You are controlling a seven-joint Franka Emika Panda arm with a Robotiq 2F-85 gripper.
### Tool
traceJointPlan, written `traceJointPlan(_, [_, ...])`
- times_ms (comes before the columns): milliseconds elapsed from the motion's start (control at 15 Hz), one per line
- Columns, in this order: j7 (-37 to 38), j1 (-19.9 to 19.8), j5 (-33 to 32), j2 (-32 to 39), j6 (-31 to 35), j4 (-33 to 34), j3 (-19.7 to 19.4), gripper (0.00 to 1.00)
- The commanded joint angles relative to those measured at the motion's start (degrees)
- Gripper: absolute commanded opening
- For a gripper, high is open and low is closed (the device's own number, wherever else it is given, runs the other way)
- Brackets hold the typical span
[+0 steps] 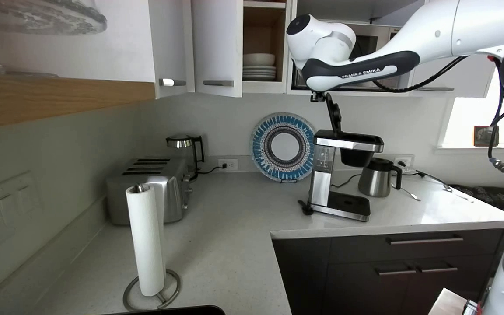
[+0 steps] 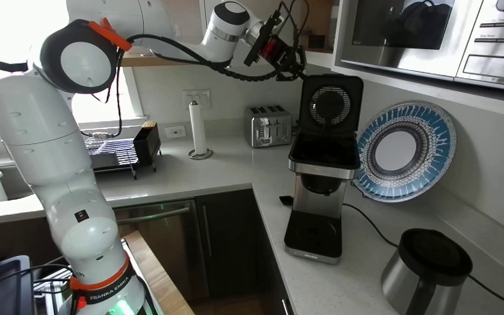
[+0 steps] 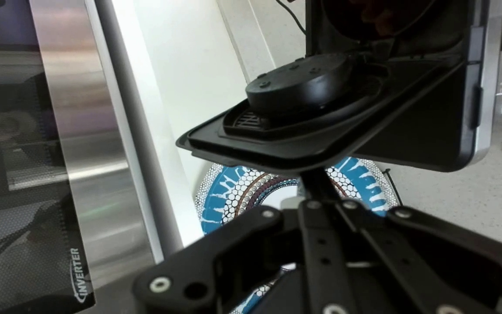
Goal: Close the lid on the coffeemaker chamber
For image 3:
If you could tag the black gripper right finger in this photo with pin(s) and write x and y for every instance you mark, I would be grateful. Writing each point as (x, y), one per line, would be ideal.
(426, 262)

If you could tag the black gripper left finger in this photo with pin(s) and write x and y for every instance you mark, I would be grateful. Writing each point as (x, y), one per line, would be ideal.
(245, 262)

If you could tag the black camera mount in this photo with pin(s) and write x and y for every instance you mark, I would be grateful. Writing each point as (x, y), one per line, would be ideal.
(309, 111)

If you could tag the black steel coffeemaker body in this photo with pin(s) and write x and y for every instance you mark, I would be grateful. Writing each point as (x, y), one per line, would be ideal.
(436, 116)

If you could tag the blue white decorative plate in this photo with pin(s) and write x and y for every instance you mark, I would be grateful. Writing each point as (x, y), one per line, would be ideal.
(234, 194)

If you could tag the stainless steel microwave oven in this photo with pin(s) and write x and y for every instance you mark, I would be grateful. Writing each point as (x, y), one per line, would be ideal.
(48, 158)

